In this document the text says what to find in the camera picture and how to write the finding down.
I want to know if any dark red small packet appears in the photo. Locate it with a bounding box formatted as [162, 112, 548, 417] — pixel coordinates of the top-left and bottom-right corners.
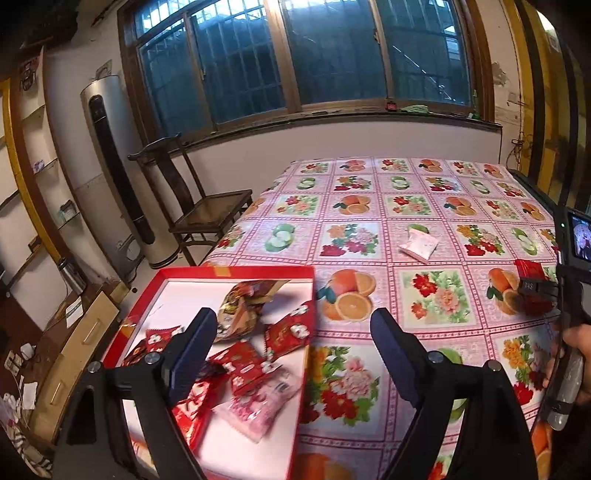
[122, 326, 184, 366]

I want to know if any small red snack pack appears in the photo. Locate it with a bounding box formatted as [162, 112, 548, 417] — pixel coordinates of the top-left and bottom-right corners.
[172, 372, 228, 453]

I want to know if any pink white snack packet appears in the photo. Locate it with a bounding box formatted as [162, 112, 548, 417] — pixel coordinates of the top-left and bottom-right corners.
[213, 367, 303, 444]

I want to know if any brown gold snack packet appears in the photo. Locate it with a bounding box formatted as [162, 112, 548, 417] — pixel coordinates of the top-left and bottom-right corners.
[214, 279, 287, 343]

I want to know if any red flower snack packet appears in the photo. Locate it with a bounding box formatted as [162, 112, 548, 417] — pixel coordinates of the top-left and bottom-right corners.
[264, 300, 315, 362]

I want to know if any person's right hand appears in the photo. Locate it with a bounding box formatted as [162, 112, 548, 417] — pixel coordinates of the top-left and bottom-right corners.
[543, 324, 591, 405]

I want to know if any red gift box tray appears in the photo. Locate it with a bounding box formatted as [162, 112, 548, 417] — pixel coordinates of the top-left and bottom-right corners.
[103, 266, 315, 479]

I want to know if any wooden tv drawer cabinet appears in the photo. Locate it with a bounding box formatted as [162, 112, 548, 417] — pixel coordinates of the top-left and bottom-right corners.
[1, 282, 129, 448]

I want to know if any steel thermos flask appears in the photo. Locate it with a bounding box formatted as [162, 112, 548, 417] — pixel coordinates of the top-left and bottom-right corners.
[57, 258, 87, 295]

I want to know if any floral fruit pattern tablecloth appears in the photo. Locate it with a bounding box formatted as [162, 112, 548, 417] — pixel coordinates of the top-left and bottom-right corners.
[208, 157, 557, 479]

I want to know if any dark wooden chair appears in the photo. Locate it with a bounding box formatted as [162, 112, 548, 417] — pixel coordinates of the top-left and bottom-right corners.
[127, 133, 253, 266]

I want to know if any silver tower air conditioner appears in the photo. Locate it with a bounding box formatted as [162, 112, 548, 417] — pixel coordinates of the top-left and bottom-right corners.
[80, 75, 179, 269]

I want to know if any wooden shelf cabinet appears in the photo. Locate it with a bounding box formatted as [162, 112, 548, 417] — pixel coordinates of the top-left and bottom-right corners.
[1, 46, 80, 299]

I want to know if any wooden framed window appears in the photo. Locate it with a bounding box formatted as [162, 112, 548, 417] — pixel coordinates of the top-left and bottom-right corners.
[117, 0, 494, 144]

